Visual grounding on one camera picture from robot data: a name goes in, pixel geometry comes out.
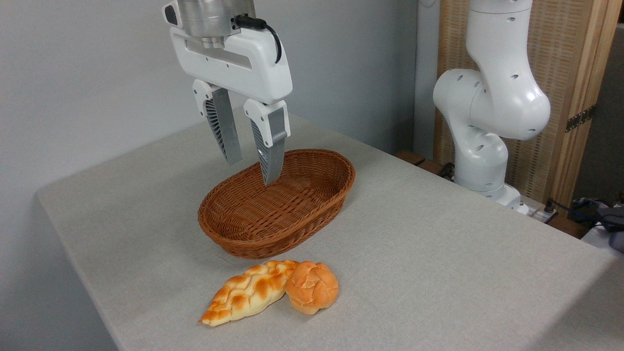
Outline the round knotted bread roll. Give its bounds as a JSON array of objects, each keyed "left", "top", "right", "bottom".
[{"left": 285, "top": 261, "right": 340, "bottom": 315}]

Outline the dark grey device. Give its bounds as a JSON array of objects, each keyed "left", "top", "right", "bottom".
[{"left": 597, "top": 205, "right": 624, "bottom": 254}]

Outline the dark metal screen hinge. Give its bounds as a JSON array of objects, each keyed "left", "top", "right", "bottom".
[{"left": 565, "top": 104, "right": 597, "bottom": 134}]

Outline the beige tablecloth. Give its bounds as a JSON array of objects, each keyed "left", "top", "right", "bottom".
[{"left": 37, "top": 105, "right": 624, "bottom": 351}]

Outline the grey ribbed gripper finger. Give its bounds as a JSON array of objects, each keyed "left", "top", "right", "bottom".
[
  {"left": 192, "top": 79, "right": 243, "bottom": 166},
  {"left": 243, "top": 99, "right": 292, "bottom": 186}
]

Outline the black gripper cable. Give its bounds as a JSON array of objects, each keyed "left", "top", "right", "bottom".
[{"left": 234, "top": 15, "right": 283, "bottom": 64}]

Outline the black power cable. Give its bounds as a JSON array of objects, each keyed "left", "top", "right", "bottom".
[{"left": 544, "top": 198, "right": 624, "bottom": 231}]

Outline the white power strip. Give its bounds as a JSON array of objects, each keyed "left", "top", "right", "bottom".
[{"left": 528, "top": 207, "right": 559, "bottom": 225}]

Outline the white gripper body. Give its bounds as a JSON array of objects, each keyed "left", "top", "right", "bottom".
[{"left": 162, "top": 1, "right": 293, "bottom": 105}]

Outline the brown oval wicker basket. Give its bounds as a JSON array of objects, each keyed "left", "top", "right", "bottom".
[{"left": 197, "top": 149, "right": 356, "bottom": 259}]

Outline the long braided bread loaf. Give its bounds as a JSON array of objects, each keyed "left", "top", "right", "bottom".
[{"left": 199, "top": 259, "right": 300, "bottom": 327}]

